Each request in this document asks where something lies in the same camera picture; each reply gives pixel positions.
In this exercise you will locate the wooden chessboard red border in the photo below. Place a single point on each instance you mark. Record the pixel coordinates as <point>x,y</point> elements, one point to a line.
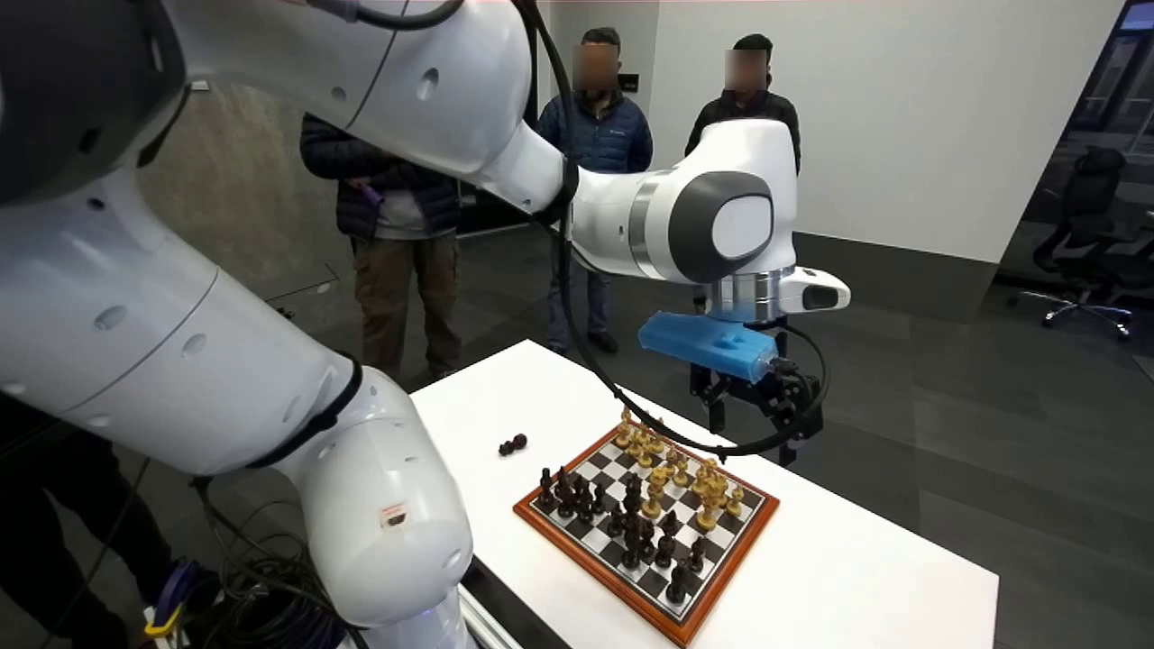
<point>650,578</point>

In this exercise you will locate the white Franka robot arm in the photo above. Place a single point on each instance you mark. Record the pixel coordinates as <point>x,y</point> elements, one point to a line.
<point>180,327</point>

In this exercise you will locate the person in blue jacket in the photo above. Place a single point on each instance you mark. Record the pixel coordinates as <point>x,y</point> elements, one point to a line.
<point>597,138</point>

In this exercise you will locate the light wooden chess piece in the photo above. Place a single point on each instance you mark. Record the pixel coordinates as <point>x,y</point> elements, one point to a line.
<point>658,485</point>
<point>626,433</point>
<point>676,470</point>
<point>703,477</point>
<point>650,448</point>
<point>706,518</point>
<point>654,510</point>
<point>723,485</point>
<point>738,502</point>

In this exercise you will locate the person in dark puffer jacket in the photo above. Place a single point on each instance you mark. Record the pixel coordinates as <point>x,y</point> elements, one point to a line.
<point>396,239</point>

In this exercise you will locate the small black object pair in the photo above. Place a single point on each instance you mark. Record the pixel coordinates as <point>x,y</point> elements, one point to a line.
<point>512,443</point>

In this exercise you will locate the dark wooden chess piece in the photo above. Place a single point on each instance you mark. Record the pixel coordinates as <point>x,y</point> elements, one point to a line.
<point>698,556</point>
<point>565,490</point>
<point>617,522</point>
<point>678,585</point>
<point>637,542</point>
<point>633,490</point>
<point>667,528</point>
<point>599,490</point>
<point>586,499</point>
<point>545,487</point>
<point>662,556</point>

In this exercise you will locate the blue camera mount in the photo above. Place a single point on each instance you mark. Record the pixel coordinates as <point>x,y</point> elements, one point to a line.
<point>706,341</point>

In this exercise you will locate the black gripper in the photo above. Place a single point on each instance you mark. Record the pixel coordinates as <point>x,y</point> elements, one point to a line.
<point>795,397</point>

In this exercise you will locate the person in black jacket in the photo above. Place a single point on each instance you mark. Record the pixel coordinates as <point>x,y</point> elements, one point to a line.
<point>750,111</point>

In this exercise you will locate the black office chair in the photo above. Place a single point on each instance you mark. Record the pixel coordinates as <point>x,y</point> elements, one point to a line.
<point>1087,239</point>

